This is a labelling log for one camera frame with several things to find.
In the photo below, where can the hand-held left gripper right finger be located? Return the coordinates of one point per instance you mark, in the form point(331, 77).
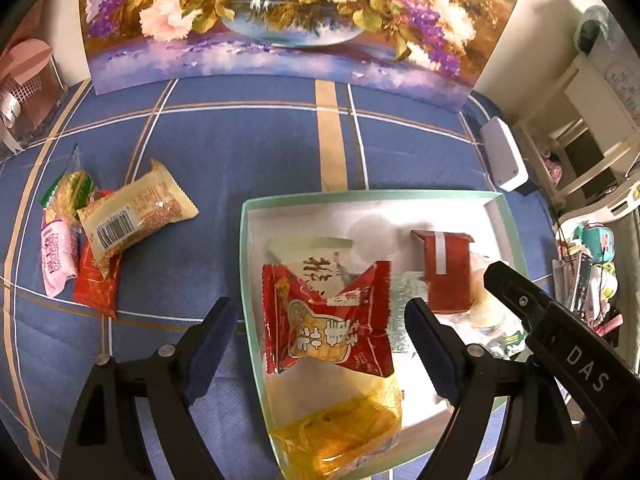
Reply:
point(432, 355)

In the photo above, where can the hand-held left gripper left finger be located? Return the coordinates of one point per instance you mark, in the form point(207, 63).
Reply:
point(212, 355)

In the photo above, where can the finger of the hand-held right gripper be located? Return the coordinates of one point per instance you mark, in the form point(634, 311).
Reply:
point(515, 295)

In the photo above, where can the clear packet of yellow balls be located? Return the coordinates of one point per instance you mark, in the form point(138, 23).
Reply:
point(487, 315)

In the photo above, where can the green white biscuit packet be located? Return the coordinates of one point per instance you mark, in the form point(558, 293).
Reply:
point(510, 345)

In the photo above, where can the brown red snack packet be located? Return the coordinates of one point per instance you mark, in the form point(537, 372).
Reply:
point(450, 285)

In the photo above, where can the red twisted-end snack packet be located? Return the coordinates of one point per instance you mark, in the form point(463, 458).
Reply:
point(325, 335)

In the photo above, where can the pale green snack packet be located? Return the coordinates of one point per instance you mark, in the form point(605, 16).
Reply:
point(310, 255)

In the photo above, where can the beige barcode snack packet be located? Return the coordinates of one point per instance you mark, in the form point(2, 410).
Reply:
point(135, 210)

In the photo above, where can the teal rimmed white box tray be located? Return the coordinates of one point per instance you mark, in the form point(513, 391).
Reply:
point(320, 220)

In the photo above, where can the pink snack packet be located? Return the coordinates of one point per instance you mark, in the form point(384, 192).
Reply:
point(59, 255)

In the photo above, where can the green yellow snack packet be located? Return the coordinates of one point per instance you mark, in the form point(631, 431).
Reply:
point(75, 190)

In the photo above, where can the clear organizer with trinkets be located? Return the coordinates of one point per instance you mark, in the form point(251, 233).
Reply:
point(590, 270)

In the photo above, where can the white device box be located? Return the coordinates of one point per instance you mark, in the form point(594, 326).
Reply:
point(502, 155)

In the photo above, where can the white shelf unit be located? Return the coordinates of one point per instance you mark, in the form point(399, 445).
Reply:
point(622, 152)

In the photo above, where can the white lace cloth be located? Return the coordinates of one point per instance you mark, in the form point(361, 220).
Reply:
point(622, 75)

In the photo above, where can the teal cloth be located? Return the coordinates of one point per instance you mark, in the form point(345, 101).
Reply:
point(595, 30)

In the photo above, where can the floral painting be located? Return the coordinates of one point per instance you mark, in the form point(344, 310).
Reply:
point(300, 60)

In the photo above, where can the pink container with flowers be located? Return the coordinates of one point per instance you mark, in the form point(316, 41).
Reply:
point(25, 60)

